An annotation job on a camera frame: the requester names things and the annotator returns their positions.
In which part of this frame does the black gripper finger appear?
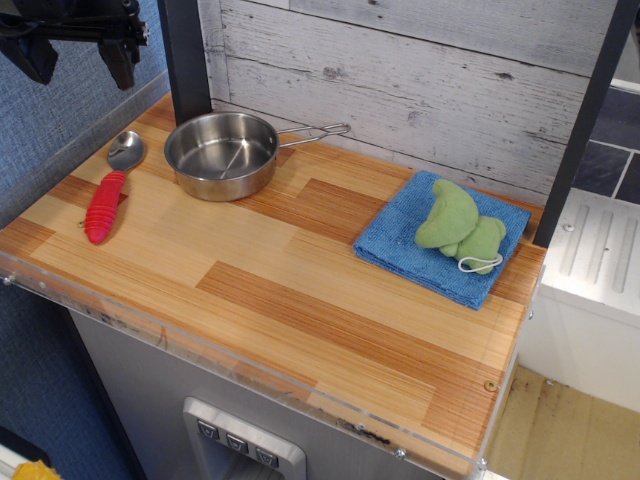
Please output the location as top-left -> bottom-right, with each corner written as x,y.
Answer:
1,37 -> 58,84
98,40 -> 140,90

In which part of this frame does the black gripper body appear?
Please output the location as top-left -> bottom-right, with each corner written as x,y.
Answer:
1,0 -> 148,50

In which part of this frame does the red handled metal spoon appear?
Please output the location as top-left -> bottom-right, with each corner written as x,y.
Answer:
84,131 -> 145,245

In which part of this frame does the stainless steel saucepan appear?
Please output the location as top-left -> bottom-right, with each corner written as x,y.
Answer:
164,112 -> 351,202

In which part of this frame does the blue folded cloth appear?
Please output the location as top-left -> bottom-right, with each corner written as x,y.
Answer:
354,171 -> 531,310

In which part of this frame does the clear acrylic table edge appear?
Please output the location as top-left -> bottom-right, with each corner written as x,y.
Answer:
1,245 -> 495,479

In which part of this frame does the green plush toy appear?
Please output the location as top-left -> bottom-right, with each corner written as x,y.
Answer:
414,179 -> 507,275

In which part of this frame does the silver dispenser button panel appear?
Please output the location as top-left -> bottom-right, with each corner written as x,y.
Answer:
183,397 -> 307,479

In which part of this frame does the yellow object at corner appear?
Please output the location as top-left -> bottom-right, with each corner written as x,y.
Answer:
11,461 -> 62,480

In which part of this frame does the white grooved drainboard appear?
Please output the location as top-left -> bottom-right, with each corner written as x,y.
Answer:
542,189 -> 639,316

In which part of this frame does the dark left upright post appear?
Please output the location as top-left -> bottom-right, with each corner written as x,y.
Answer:
157,0 -> 212,125

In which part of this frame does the dark upright post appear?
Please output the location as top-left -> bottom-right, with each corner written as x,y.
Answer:
157,0 -> 212,125
533,0 -> 639,248

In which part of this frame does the dark right upright post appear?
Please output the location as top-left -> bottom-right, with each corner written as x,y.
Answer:
533,0 -> 639,248

